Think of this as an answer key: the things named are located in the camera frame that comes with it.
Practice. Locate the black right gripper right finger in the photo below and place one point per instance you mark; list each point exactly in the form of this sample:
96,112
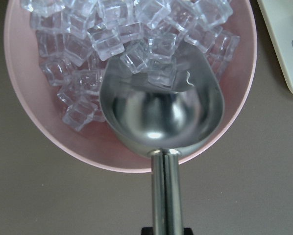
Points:
188,231

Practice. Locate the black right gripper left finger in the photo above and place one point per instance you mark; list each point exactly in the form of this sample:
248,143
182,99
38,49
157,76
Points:
146,231

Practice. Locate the stainless steel ice scoop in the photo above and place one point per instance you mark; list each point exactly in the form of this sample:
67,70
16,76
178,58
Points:
164,125

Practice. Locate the pile of clear ice cubes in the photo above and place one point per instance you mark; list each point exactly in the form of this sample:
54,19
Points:
76,38

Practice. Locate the pink bowl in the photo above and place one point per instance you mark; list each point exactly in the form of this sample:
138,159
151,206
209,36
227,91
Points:
96,144

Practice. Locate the cream rabbit serving tray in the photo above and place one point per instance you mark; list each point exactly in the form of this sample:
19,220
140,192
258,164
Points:
278,17

